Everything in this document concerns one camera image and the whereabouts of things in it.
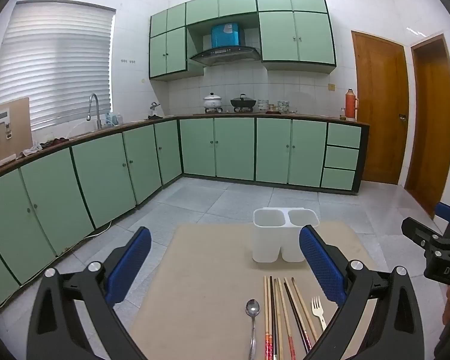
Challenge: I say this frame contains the cardboard box with handle cutout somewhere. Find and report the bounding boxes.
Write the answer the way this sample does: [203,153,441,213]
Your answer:
[0,97,32,173]

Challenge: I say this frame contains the plain bamboo chopstick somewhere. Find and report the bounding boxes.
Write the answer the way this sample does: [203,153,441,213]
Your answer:
[273,278,284,360]
[291,277,319,342]

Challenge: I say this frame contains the metal kitchen faucet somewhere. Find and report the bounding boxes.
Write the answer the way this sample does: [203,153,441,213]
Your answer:
[87,93,103,130]

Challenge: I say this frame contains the orange thermos flask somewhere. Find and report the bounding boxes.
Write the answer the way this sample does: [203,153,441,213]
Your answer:
[345,88,359,122]

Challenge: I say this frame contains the white window blinds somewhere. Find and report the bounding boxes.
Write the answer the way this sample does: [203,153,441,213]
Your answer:
[0,1,117,130]

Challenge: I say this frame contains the black range hood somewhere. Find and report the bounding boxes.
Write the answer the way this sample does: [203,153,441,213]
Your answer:
[189,46,261,67]

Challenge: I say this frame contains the white two-compartment utensil holder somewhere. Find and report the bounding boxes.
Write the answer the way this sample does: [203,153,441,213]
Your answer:
[253,207,320,264]

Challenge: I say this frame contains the green drawer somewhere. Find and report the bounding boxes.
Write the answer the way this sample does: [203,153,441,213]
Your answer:
[321,167,357,191]
[327,123,362,149]
[324,145,359,170]

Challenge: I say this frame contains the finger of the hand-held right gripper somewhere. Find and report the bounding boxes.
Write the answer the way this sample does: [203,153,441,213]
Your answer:
[434,201,450,233]
[401,216,445,250]

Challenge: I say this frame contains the wooden door with handle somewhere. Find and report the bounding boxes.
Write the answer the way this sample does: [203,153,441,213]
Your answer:
[351,30,409,185]

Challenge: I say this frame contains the green kitchen base cabinets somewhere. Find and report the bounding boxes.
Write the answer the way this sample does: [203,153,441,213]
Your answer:
[0,114,370,310]

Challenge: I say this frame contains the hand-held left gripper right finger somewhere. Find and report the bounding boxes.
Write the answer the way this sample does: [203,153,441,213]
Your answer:
[299,225,436,360]

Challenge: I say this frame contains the black wok with lid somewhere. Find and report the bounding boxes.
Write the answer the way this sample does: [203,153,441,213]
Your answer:
[230,94,257,107]

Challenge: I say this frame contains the white cooking pot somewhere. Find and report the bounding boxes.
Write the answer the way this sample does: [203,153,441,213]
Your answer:
[203,92,223,109]

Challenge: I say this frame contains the green wall cabinets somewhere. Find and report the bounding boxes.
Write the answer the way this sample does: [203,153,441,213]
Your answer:
[149,0,337,81]

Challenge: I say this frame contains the gas stove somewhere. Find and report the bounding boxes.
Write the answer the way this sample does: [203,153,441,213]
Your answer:
[202,106,257,115]

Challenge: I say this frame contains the bamboo chopstick floral red end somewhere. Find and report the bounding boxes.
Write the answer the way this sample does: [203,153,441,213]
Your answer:
[263,276,274,360]

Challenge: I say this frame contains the metal spoon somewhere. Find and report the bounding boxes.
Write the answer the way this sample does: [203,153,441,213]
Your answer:
[245,299,261,360]

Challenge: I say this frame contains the white plastic hardware set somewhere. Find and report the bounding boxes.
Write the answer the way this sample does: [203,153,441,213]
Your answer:
[0,108,14,146]

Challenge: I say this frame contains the cream plastic fork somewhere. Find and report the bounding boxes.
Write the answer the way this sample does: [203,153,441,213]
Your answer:
[310,296,328,331]

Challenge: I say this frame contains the black chopstick gold band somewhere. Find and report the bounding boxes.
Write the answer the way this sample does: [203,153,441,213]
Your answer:
[269,276,279,360]
[283,280,313,354]

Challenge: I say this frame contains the white floor cable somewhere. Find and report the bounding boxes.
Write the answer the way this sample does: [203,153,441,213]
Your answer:
[84,221,113,239]

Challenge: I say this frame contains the blue wrapped hood chimney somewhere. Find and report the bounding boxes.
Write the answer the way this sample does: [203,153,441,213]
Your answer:
[211,22,245,49]

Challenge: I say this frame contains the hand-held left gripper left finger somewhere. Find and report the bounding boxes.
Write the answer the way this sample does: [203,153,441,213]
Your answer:
[26,227,152,360]

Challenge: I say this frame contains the plain wooden door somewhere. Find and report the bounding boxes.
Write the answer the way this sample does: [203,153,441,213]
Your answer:
[404,34,450,218]

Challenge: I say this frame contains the dark rag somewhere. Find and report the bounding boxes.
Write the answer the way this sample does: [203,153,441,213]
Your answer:
[39,139,72,150]

